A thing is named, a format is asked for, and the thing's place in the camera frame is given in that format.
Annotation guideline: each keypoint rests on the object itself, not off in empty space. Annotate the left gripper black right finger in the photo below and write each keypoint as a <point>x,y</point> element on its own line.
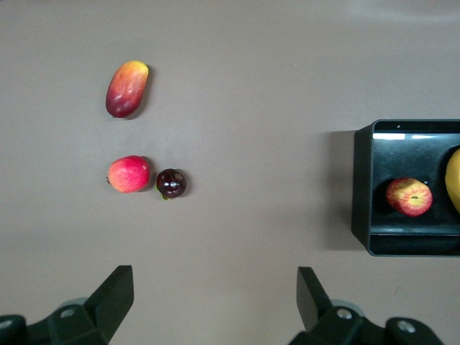
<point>316,309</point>

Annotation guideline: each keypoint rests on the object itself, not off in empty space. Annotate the black plastic box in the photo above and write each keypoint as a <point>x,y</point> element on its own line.
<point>363,179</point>

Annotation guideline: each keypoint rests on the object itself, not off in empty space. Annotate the dark purple plum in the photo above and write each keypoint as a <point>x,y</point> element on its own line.
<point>171,182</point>

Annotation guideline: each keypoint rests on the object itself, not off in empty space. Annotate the red yellow mango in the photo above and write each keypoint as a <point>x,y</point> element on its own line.
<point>125,90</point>

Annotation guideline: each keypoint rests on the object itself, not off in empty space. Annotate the brown table cover mat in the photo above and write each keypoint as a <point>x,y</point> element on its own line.
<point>251,108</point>

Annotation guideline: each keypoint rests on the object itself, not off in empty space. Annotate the red yellow striped apple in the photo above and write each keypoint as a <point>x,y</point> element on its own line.
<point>409,197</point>

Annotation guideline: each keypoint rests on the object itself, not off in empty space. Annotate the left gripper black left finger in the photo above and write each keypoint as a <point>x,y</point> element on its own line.
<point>104,305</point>

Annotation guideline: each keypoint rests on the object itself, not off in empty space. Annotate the yellow banana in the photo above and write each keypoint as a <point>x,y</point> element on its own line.
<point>454,179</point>

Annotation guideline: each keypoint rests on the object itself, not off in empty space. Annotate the pink red round fruit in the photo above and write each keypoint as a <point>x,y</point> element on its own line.
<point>129,174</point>

